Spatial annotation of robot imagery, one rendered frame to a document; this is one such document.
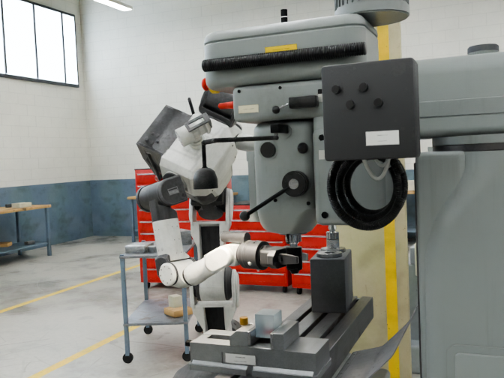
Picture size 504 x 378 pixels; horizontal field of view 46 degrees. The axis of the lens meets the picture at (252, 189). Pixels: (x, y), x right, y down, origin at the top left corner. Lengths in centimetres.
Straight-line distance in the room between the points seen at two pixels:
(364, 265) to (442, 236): 204
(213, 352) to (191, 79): 1067
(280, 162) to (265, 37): 34
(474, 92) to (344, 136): 38
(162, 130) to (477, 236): 121
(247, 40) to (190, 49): 1050
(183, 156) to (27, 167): 987
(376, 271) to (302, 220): 187
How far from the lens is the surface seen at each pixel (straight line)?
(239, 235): 186
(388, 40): 348
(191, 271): 200
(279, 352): 154
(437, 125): 156
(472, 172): 149
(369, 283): 353
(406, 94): 131
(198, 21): 1220
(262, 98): 166
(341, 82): 134
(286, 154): 165
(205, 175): 172
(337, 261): 208
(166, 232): 207
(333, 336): 187
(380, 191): 157
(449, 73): 157
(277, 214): 168
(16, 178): 1174
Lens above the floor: 153
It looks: 3 degrees down
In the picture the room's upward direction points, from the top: 3 degrees counter-clockwise
